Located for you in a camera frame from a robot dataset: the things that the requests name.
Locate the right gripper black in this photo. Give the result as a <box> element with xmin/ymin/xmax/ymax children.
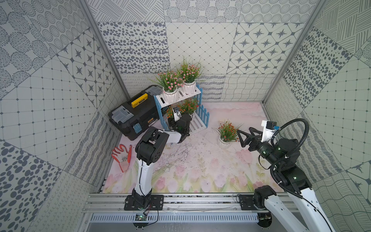
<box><xmin>237</xmin><ymin>128</ymin><xmax>282</xmax><ymax>170</ymax></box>

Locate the red flower pot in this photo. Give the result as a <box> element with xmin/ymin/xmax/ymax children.
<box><xmin>179</xmin><ymin>98</ymin><xmax>199</xmax><ymax>116</ymax></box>
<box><xmin>216</xmin><ymin>120</ymin><xmax>241</xmax><ymax>149</ymax></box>

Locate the pink flower pot back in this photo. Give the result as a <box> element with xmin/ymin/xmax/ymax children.
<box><xmin>154</xmin><ymin>71</ymin><xmax>184</xmax><ymax>103</ymax></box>

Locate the pink flower pot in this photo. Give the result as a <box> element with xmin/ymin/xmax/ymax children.
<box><xmin>154</xmin><ymin>71</ymin><xmax>184</xmax><ymax>103</ymax></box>
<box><xmin>177</xmin><ymin>58</ymin><xmax>202</xmax><ymax>95</ymax></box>

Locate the pink flower pot front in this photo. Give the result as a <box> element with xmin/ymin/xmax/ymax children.
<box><xmin>177</xmin><ymin>58</ymin><xmax>202</xmax><ymax>95</ymax></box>

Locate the orange flower pot front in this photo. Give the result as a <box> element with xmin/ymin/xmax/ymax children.
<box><xmin>166</xmin><ymin>106</ymin><xmax>175</xmax><ymax>123</ymax></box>

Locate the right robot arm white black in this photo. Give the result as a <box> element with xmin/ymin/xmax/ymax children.
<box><xmin>237</xmin><ymin>121</ymin><xmax>335</xmax><ymax>232</ymax></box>

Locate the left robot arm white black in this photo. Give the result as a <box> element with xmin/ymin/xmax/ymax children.
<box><xmin>132</xmin><ymin>114</ymin><xmax>191</xmax><ymax>208</ymax></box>

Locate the blue white two-tier rack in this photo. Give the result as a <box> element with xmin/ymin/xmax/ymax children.
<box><xmin>154</xmin><ymin>85</ymin><xmax>210</xmax><ymax>141</ymax></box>

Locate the floral pink table mat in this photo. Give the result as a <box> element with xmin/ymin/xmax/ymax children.
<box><xmin>102</xmin><ymin>101</ymin><xmax>286</xmax><ymax>194</ymax></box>

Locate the red white glove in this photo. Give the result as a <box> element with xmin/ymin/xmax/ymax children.
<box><xmin>112</xmin><ymin>144</ymin><xmax>132</xmax><ymax>173</ymax></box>

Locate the black toolbox yellow handle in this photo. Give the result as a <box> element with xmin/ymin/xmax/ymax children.
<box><xmin>108</xmin><ymin>85</ymin><xmax>162</xmax><ymax>141</ymax></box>

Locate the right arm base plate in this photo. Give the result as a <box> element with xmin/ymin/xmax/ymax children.
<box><xmin>236</xmin><ymin>194</ymin><xmax>260</xmax><ymax>211</ymax></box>

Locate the aluminium mounting rail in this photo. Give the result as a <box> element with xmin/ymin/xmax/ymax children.
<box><xmin>83</xmin><ymin>193</ymin><xmax>267</xmax><ymax>213</ymax></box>

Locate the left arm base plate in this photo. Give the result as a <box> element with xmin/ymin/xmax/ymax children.
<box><xmin>124</xmin><ymin>195</ymin><xmax>164</xmax><ymax>211</ymax></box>

